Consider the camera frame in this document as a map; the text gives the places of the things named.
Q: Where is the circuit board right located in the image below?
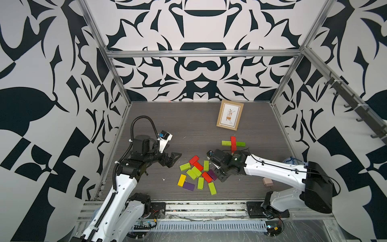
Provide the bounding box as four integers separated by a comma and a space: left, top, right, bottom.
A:
265, 220, 284, 237

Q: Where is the lime block pair centre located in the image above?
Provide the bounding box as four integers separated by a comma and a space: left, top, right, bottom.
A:
186, 166, 202, 180

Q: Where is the purple block centre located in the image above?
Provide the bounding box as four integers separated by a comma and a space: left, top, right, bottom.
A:
207, 170, 217, 180

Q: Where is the wall hook rail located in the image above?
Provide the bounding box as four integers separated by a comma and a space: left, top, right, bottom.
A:
325, 71, 387, 145

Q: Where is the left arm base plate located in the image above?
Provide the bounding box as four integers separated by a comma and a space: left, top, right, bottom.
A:
145, 202, 166, 219

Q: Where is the wooden picture frame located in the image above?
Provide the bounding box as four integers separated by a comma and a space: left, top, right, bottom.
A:
216, 100, 244, 131

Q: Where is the green circuit board left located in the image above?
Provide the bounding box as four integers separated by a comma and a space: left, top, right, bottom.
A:
134, 220, 157, 230

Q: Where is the purple block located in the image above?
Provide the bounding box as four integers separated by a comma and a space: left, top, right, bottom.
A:
183, 182, 195, 191
207, 170, 217, 180

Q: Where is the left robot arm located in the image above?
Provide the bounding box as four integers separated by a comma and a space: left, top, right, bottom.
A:
71, 116, 181, 242

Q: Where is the red block pile lower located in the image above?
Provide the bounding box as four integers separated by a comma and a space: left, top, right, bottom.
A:
202, 172, 213, 183

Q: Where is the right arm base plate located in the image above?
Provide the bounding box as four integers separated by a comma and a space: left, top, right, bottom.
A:
246, 201, 290, 219

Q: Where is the aluminium front rail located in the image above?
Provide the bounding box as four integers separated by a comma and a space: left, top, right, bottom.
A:
77, 200, 335, 222

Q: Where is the dark green block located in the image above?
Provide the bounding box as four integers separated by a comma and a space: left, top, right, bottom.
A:
236, 142, 246, 147

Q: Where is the red block pile middle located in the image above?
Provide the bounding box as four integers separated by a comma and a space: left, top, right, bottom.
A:
193, 162, 204, 171

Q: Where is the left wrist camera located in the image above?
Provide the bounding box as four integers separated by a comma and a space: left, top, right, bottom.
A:
158, 130, 173, 153

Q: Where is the white cable duct strip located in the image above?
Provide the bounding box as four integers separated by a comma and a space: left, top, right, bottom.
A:
132, 220, 268, 233

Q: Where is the purple block lower left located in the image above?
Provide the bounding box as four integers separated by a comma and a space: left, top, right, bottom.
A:
183, 182, 195, 191

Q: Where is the pink beige small box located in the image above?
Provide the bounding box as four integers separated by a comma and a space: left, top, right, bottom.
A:
262, 177, 274, 188

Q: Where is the lime block bottom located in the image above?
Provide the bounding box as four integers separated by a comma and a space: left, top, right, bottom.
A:
208, 182, 217, 195

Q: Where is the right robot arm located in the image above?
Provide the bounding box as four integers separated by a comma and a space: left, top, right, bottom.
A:
207, 149, 337, 214

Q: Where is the yellow block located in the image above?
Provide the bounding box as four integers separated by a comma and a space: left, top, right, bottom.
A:
177, 174, 186, 187

